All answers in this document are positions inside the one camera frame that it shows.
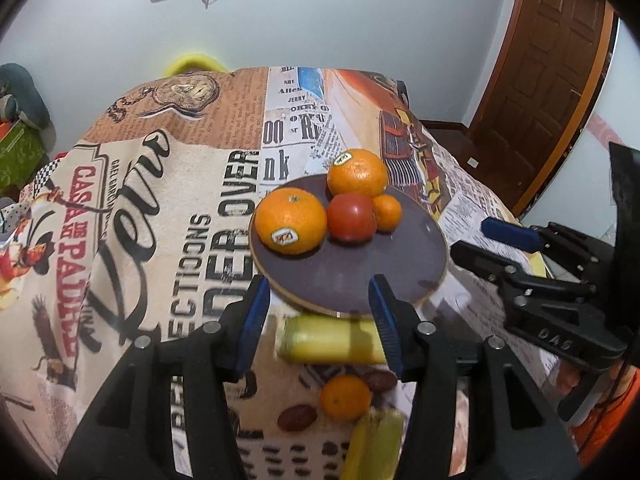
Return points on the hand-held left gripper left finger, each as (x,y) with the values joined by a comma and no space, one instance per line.
(254,321)

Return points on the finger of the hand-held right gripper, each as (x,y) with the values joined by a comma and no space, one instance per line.
(510,233)
(480,261)

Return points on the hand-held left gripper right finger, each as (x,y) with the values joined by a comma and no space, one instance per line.
(386,327)

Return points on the yellow banana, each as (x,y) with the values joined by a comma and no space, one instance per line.
(372,442)
(327,342)

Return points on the round dark wooden plate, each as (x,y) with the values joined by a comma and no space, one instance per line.
(345,275)

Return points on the small mandarin orange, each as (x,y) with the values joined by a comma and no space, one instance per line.
(389,212)
(345,397)

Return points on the large orange with sticker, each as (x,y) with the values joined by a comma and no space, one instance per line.
(358,174)
(290,220)

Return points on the red tomato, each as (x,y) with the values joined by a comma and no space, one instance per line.
(351,217)

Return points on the printed tablecloth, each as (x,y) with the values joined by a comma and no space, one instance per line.
(150,210)

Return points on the brown wooden door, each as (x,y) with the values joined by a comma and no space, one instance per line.
(545,75)

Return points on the green patterned box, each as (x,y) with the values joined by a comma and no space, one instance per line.
(20,155)

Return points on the grey cushion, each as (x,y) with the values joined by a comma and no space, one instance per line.
(22,95)

